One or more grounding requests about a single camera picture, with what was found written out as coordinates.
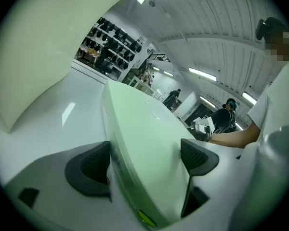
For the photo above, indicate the ceiling smoke detector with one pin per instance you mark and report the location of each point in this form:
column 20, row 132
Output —
column 152, row 3

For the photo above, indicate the person's right forearm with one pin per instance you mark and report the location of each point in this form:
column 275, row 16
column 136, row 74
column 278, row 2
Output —
column 236, row 138

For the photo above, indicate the black head-mounted camera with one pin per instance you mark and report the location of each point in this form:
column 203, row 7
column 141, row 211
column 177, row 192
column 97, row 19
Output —
column 261, row 29

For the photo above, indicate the person's head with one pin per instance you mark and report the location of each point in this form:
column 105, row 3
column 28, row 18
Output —
column 279, row 47

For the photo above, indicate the black stair railing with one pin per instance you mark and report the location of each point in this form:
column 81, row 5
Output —
column 159, row 56

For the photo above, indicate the person's white shirt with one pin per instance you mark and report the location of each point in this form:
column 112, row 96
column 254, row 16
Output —
column 279, row 105

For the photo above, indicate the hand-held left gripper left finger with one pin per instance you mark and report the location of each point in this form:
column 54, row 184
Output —
column 86, row 170

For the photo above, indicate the white table with black lines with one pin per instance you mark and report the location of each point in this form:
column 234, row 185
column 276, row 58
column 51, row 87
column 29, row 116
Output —
column 38, row 133

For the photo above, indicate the checked cloth table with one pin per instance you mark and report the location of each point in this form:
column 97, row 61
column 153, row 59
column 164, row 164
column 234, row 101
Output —
column 88, row 54

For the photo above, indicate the group of black bags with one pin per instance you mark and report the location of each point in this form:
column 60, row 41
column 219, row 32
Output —
column 101, row 21

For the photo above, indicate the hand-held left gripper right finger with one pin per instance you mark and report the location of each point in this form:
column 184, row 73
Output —
column 197, row 156

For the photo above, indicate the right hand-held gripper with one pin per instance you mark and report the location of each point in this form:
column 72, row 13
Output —
column 204, row 129

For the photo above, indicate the white metal shelf unit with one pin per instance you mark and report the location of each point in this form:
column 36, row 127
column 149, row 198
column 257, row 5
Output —
column 121, row 56

